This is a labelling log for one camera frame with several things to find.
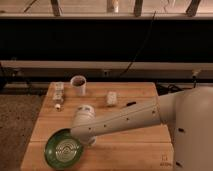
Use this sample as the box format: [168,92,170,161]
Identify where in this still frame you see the small white box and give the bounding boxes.
[106,91,117,106]

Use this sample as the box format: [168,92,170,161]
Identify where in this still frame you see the green ceramic bowl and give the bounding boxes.
[44,128,84,170]

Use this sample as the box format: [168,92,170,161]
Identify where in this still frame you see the clear plastic bottle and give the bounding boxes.
[53,82,64,111]

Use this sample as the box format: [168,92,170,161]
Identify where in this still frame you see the white mug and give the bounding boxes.
[70,75,86,96]

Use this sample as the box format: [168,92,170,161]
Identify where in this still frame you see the black floor cables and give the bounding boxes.
[156,83,184,97]

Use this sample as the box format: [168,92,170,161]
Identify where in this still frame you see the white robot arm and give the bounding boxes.
[71,87,213,171]

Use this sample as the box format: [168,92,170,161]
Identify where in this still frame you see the black smartphone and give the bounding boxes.
[126,102,136,107]

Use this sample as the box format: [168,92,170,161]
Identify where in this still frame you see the black hanging cable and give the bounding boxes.
[118,11,157,78]

